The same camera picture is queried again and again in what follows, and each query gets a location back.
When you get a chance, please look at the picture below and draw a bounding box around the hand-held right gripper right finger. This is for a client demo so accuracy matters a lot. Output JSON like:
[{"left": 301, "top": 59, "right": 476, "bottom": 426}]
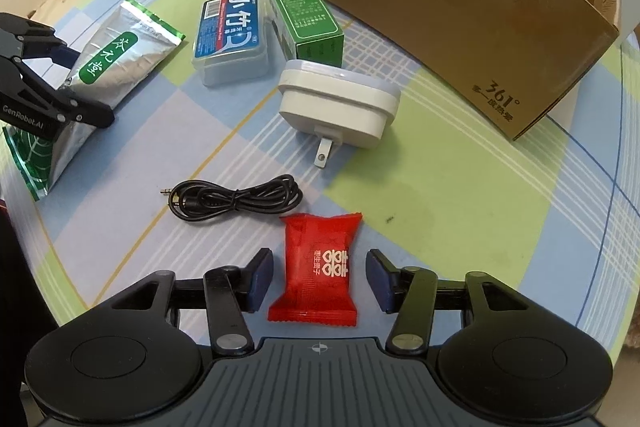
[{"left": 366, "top": 249, "right": 551, "bottom": 354}]

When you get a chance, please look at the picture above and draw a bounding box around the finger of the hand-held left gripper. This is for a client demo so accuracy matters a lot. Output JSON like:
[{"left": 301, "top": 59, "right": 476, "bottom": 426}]
[
  {"left": 0, "top": 57, "right": 115, "bottom": 128},
  {"left": 0, "top": 12, "right": 81, "bottom": 68}
]

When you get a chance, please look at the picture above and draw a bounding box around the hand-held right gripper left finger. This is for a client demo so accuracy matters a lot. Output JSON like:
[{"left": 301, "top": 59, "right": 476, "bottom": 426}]
[{"left": 90, "top": 248, "right": 275, "bottom": 356}]

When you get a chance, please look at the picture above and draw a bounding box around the silver green foil pouch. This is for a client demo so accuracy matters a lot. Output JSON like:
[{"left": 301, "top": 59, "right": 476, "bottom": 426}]
[{"left": 2, "top": 0, "right": 186, "bottom": 202}]

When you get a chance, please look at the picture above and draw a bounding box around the red candy packet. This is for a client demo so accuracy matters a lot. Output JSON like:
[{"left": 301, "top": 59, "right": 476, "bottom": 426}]
[{"left": 267, "top": 212, "right": 363, "bottom": 327}]

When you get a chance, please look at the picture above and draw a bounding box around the clear floss box blue label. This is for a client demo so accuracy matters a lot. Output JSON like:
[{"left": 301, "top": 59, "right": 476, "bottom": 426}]
[{"left": 191, "top": 0, "right": 277, "bottom": 88}]

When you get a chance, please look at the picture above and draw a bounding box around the white plug-in adapter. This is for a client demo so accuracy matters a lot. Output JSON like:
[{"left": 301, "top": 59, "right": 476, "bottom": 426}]
[{"left": 277, "top": 59, "right": 402, "bottom": 168}]

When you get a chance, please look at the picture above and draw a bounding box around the green medicine box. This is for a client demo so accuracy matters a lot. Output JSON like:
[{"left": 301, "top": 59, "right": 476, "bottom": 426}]
[{"left": 258, "top": 0, "right": 346, "bottom": 66}]

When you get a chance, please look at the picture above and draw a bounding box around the brown cardboard box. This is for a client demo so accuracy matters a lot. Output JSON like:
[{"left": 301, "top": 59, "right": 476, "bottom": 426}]
[{"left": 237, "top": 0, "right": 623, "bottom": 142}]

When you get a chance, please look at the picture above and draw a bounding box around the desktop with checked tablecloth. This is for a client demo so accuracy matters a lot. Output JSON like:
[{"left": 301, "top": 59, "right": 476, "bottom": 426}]
[{"left": 0, "top": 0, "right": 640, "bottom": 358}]

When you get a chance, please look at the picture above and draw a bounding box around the black audio cable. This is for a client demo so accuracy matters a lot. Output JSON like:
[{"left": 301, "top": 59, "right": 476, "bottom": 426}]
[{"left": 161, "top": 174, "right": 304, "bottom": 222}]

